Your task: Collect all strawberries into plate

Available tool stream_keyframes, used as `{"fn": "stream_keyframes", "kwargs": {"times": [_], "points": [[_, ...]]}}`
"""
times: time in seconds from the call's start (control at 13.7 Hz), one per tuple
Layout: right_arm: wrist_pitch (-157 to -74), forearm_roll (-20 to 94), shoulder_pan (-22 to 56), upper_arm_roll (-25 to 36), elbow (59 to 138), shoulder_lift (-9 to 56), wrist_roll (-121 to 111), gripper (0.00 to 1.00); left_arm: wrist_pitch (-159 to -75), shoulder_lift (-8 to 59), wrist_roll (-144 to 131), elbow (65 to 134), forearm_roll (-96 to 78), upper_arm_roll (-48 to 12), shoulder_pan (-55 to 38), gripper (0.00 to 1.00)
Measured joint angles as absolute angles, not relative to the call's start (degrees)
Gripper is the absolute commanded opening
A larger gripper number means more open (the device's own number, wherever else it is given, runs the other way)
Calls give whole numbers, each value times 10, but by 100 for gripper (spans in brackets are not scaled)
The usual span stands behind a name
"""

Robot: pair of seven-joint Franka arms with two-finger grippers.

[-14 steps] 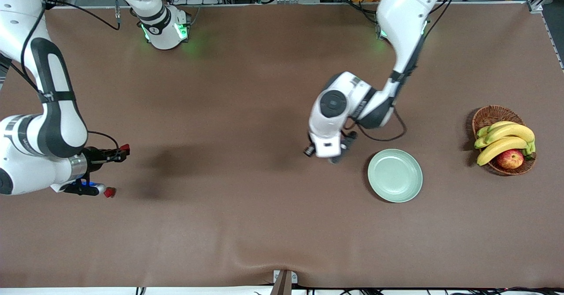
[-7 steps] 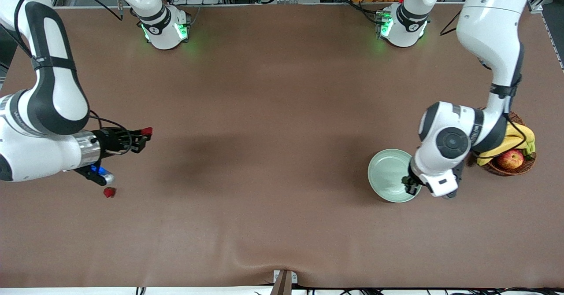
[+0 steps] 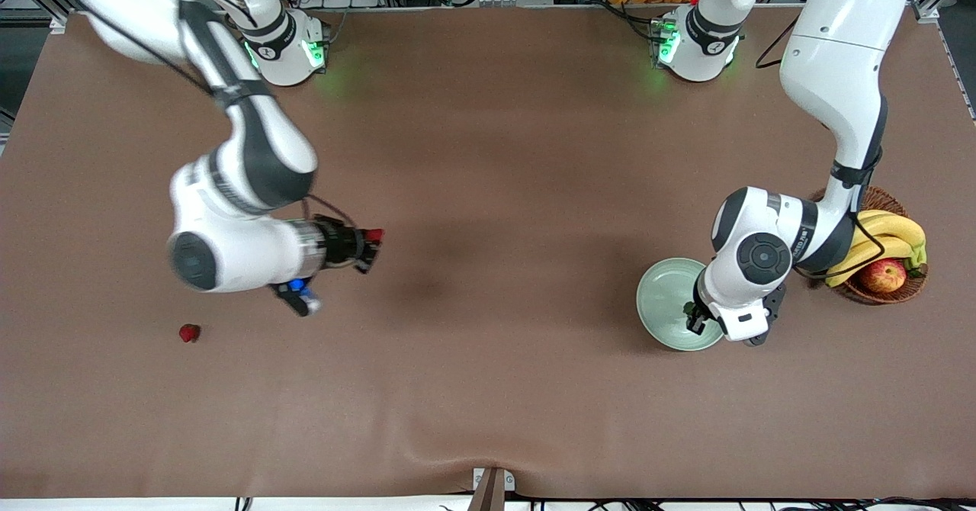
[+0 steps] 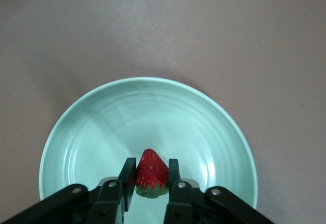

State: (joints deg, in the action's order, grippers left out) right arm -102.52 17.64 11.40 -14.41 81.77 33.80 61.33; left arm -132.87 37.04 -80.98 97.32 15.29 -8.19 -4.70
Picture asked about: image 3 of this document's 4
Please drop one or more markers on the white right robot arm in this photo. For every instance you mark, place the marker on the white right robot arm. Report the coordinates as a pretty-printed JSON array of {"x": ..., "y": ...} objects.
[{"x": 229, "y": 252}]

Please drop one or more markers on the red yellow apple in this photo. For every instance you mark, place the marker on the red yellow apple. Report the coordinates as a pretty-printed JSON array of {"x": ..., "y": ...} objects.
[{"x": 883, "y": 276}]

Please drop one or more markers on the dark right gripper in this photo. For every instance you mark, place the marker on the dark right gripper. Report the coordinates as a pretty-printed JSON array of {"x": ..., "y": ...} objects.
[{"x": 341, "y": 245}]

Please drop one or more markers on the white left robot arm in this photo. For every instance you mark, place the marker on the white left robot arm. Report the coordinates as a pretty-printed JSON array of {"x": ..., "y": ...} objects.
[{"x": 762, "y": 255}]

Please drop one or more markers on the pale green round plate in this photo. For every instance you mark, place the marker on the pale green round plate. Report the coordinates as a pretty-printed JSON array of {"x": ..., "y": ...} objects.
[{"x": 659, "y": 305}]

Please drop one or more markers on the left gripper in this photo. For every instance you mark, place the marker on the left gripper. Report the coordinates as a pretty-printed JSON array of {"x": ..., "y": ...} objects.
[{"x": 695, "y": 314}]

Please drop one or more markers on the grey metal table bracket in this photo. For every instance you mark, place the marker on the grey metal table bracket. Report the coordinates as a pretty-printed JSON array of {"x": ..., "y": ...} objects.
[{"x": 492, "y": 492}]

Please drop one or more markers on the brown wicker basket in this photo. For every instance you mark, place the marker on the brown wicker basket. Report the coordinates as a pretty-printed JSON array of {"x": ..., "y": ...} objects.
[{"x": 888, "y": 202}]

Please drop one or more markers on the brown table cover mat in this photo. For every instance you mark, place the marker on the brown table cover mat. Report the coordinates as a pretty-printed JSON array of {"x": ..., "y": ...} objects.
[{"x": 457, "y": 381}]

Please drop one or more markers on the red strawberry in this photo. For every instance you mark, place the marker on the red strawberry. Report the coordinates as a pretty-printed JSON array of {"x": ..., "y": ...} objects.
[
  {"x": 691, "y": 310},
  {"x": 189, "y": 332},
  {"x": 374, "y": 234}
]

